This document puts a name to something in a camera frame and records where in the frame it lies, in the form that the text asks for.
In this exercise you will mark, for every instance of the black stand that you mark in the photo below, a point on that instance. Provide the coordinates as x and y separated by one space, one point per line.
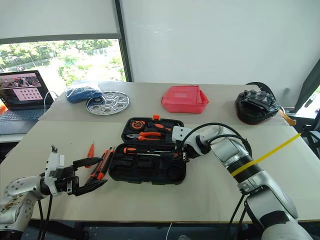
308 85

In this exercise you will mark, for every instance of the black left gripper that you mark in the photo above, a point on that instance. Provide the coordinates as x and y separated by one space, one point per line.
67 179

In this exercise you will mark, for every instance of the yellow zip tie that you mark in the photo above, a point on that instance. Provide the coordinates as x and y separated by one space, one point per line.
275 150

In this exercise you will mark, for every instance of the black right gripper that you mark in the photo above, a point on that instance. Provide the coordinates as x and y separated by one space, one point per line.
190 151

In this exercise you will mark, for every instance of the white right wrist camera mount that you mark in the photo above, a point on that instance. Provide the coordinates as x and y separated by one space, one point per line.
180 133

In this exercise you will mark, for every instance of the blue item in plastic bag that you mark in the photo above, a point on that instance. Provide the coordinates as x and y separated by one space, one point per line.
81 93

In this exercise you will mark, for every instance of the white roller blind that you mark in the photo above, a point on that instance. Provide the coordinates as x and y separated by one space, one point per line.
57 17

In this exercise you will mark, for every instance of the black plastic tool case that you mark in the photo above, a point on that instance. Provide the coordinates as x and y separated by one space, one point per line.
145 167

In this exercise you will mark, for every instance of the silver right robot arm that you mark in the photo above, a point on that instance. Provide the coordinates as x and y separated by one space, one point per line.
231 151

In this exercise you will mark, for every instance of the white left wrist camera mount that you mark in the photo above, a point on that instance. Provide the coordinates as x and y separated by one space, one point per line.
55 162

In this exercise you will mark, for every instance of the black orange utility knife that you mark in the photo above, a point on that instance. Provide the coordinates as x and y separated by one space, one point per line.
106 162

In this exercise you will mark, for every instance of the black orange tape measure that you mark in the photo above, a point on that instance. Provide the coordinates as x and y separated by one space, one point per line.
137 124

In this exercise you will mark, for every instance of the round perforated metal plate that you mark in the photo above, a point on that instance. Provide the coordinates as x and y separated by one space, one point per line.
108 103

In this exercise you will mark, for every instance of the black crumpled bag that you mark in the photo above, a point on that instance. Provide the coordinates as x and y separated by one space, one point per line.
256 106

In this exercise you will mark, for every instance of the dark window frame post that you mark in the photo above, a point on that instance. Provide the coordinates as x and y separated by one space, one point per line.
123 40

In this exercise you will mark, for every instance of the orange test pen screwdriver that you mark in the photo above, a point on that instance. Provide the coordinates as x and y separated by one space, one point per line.
90 152

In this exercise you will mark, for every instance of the open laptop computer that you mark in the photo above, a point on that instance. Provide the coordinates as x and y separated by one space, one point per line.
22 100

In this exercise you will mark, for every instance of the orange tool case latch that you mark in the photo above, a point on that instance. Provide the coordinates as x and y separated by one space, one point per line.
156 117

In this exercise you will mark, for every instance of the red fabric pouch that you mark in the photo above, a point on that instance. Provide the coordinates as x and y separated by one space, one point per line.
183 100

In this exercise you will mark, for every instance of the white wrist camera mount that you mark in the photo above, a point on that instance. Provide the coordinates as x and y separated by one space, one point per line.
180 133
55 162

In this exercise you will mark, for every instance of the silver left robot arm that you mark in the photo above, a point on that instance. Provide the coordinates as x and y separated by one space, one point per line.
20 188

